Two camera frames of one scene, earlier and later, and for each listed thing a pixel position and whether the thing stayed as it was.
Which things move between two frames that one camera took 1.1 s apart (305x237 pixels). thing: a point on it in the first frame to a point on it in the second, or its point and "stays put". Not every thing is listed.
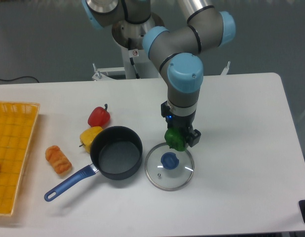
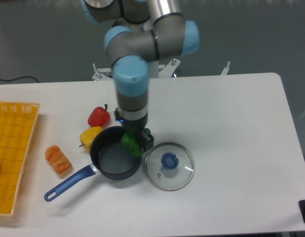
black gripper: x=184 y=122 to x=135 y=125
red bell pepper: x=99 y=117 stays put
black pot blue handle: x=116 y=153 stays put
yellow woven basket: x=15 y=123 stays put
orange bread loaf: x=58 y=160 stays put
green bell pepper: x=175 y=138 to x=131 y=142
